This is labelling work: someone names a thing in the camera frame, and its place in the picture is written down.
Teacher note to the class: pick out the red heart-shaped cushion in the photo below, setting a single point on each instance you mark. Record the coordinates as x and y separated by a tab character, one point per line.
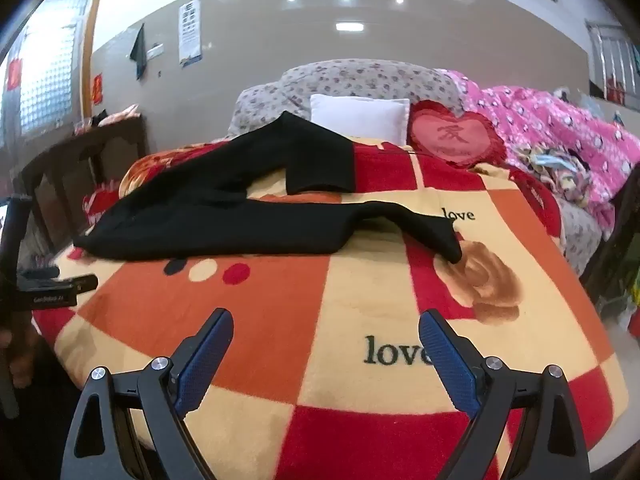
457	135

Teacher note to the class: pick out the white pillow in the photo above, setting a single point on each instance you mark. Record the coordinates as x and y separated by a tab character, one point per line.
365	112

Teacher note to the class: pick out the rectangular ceiling light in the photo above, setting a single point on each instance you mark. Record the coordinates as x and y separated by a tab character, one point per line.
350	26

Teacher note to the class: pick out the pink printed blanket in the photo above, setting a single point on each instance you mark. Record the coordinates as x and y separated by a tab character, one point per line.
560	130

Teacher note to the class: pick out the blue yellow patterned cloth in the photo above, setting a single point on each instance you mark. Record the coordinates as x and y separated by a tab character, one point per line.
550	165

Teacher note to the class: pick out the dark hanging cloth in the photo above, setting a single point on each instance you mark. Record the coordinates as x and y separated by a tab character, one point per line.
138	52

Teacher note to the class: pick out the black pants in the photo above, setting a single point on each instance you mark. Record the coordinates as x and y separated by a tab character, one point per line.
210	210

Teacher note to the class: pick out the white blue wall poster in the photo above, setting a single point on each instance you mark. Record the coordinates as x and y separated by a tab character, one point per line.
190	32

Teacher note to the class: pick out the metal window grille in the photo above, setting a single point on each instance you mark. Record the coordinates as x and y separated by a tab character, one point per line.
612	60

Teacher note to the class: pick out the person's left hand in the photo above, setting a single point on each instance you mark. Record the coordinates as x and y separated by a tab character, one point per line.
22	355

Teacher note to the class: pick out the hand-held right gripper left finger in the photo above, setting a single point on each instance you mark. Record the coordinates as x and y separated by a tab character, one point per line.
200	365

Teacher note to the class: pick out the glass block window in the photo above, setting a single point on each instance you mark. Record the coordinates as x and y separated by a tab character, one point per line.
45	70

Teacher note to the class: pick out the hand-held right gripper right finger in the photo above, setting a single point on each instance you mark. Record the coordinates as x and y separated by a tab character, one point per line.
445	360

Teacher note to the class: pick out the red orange printed blanket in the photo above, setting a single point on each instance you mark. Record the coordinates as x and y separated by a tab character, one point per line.
300	320

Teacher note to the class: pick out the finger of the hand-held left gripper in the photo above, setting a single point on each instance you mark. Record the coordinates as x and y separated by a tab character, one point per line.
42	273
80	283

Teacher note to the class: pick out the orange items on table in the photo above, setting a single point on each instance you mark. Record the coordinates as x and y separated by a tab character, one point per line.
117	114

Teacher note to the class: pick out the dark wooden table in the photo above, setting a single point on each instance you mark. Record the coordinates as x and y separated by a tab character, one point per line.
75	160

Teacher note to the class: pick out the red paper on wall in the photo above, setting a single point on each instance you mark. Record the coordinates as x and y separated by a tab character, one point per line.
97	89

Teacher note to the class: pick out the white wall socket strip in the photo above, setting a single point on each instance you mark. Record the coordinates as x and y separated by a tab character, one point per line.
155	50

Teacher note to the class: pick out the red paper on window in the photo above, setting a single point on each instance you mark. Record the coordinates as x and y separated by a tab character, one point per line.
15	71

